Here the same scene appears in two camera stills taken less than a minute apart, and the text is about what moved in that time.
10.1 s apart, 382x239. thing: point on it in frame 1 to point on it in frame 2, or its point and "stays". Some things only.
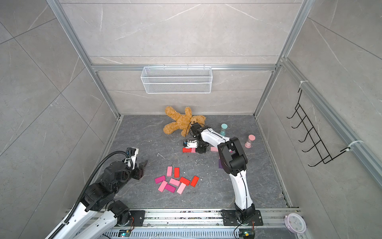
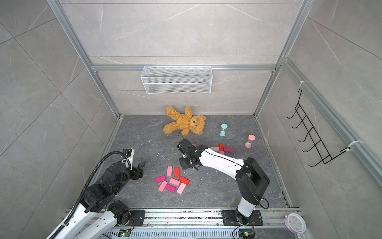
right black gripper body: x=202 y=148 to x=186 y=162
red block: x=184 y=180 stays
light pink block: x=181 y=188 stays
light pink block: x=169 y=171 stays
